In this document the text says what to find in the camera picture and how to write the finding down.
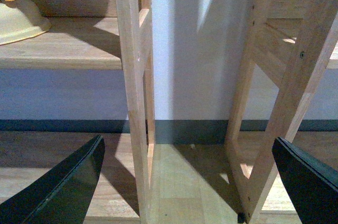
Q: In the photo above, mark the wooden shelf unit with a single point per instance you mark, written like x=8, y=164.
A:
x=90, y=74
x=296, y=69

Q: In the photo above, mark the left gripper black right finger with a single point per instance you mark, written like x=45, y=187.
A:
x=310, y=183

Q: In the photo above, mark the right wooden shelf unit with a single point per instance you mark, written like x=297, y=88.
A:
x=296, y=69

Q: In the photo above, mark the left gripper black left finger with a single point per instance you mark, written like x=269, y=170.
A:
x=64, y=193

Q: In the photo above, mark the left wooden shelf unit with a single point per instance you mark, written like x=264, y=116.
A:
x=90, y=74

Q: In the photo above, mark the cream plastic toy dome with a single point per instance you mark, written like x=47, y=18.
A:
x=21, y=20

